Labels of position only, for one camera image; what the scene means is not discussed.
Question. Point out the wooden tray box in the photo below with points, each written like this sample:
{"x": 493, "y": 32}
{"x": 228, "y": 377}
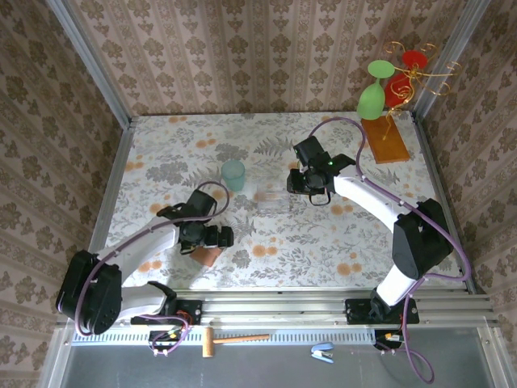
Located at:
{"x": 208, "y": 258}

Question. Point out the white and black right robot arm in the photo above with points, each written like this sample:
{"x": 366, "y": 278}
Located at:
{"x": 363, "y": 194}

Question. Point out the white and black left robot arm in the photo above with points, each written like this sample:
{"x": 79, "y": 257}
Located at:
{"x": 153, "y": 242}

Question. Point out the clear plastic tray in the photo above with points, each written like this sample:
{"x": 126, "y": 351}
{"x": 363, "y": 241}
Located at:
{"x": 274, "y": 200}

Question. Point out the teal plastic cup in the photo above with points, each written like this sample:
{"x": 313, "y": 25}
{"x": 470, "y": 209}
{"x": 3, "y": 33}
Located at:
{"x": 233, "y": 174}

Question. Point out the green wine glass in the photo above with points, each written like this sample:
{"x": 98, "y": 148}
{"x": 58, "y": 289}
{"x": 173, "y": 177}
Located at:
{"x": 371, "y": 103}

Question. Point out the wooden mallet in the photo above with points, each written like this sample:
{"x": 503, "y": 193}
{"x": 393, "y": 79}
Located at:
{"x": 208, "y": 341}

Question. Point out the black left wiring connector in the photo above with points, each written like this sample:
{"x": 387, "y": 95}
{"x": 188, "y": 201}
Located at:
{"x": 161, "y": 339}

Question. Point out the black wiring connector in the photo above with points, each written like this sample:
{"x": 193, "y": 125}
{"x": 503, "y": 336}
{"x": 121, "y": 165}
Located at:
{"x": 387, "y": 338}
{"x": 161, "y": 339}

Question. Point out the grey metal panel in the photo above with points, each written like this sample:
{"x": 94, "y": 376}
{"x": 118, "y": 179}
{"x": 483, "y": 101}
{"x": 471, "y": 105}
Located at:
{"x": 262, "y": 372}

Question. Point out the red wine glass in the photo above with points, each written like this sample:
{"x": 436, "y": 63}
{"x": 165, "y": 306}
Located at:
{"x": 416, "y": 60}

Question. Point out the blue stapler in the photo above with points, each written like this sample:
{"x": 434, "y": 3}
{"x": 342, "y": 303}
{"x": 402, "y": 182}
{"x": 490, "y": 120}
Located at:
{"x": 321, "y": 349}

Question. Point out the black right wiring connector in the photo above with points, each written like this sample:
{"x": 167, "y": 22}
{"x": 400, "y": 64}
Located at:
{"x": 387, "y": 338}

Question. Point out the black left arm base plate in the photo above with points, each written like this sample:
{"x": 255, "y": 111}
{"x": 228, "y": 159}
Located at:
{"x": 196, "y": 311}

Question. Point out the aluminium table side rail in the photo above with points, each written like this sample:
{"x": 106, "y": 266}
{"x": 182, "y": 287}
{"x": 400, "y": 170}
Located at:
{"x": 117, "y": 182}
{"x": 436, "y": 182}

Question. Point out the long aluminium mounting rail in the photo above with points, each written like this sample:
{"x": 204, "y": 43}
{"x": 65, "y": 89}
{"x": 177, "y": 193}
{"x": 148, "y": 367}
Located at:
{"x": 274, "y": 307}

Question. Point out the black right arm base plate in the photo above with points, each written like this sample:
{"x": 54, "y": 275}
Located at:
{"x": 355, "y": 311}

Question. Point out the aluminium frame post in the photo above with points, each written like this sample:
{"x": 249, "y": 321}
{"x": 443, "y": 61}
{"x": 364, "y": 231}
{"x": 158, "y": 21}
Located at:
{"x": 89, "y": 60}
{"x": 452, "y": 52}

